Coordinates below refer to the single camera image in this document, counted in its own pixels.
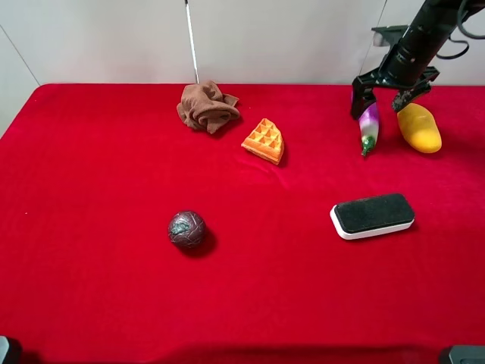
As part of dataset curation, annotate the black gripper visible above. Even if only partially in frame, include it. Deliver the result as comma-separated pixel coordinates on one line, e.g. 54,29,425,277
350,36,440,120

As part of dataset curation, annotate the purple toy eggplant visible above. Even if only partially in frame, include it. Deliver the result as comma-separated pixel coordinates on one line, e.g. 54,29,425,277
356,102,380,156

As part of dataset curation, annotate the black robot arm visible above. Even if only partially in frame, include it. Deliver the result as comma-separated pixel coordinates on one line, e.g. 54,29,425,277
351,0,484,120

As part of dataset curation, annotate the yellow toy mango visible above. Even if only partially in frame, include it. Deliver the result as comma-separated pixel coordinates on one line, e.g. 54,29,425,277
397,103,442,154

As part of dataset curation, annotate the black white board eraser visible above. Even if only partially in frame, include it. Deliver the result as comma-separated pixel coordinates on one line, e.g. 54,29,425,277
330,193,415,240

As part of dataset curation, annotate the orange waffle piece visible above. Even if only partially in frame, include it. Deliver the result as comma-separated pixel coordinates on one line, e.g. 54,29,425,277
241,118,285,165

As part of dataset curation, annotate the brown crumpled cloth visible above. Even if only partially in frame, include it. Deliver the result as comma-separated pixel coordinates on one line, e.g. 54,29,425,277
177,81,240,134

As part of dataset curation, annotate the white vertical pole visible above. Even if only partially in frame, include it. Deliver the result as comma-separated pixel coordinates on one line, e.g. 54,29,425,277
184,0,199,83

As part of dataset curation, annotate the dark purple round ball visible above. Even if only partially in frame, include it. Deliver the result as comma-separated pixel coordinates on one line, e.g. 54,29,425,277
167,211,206,249

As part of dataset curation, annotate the black base bottom right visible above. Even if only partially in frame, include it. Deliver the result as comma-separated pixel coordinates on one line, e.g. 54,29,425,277
439,345,485,364

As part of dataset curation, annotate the black base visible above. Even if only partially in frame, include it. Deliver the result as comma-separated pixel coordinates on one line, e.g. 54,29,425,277
0,336,22,364
439,345,485,364

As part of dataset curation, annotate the red table cloth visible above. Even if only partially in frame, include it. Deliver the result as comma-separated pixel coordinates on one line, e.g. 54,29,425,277
1,84,484,363

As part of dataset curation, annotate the black base bottom left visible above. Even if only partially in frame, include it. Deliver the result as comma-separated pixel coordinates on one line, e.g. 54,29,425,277
0,336,22,364

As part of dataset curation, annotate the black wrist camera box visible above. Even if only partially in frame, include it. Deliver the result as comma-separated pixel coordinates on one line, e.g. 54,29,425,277
371,25,408,47

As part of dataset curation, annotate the black cable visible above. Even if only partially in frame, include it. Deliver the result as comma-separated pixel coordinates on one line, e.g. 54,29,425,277
437,0,485,61

